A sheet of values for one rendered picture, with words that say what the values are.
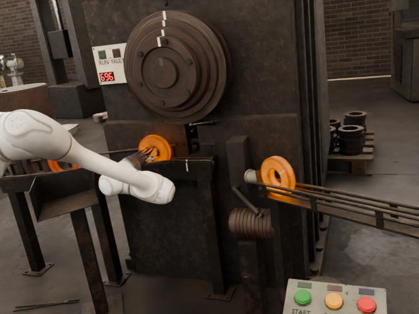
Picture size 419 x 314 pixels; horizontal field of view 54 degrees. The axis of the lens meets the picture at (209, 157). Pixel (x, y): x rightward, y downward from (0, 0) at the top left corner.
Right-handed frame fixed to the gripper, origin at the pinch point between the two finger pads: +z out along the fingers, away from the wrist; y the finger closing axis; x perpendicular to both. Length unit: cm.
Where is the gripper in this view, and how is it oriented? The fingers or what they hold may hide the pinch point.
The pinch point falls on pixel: (153, 147)
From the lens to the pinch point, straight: 192.6
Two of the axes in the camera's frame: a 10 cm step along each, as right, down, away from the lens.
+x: -1.4, -9.2, -3.5
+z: 3.3, -3.8, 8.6
